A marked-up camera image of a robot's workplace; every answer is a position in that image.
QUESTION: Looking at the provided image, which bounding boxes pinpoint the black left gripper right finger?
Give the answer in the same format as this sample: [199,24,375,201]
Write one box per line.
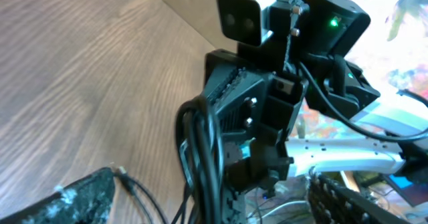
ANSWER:
[308,173,409,224]

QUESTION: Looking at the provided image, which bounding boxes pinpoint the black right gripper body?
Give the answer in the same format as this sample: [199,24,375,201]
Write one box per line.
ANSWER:
[205,49,308,190]

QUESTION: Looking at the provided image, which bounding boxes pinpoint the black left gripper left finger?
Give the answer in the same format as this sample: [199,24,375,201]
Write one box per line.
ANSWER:
[1,167,116,224]

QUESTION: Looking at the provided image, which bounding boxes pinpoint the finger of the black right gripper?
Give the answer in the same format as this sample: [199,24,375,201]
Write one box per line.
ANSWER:
[222,181,249,224]
[204,66,268,137]

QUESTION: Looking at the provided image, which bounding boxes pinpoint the black USB cables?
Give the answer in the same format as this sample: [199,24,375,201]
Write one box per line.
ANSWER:
[110,96,228,224]

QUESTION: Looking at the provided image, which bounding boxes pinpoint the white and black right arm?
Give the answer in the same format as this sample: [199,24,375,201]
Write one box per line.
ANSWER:
[175,0,427,223]

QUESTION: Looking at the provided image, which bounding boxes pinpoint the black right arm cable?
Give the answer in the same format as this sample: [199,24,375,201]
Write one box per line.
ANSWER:
[296,62,428,143]

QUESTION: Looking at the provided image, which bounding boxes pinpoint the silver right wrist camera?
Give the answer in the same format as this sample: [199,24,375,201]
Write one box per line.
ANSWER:
[216,0,276,46]

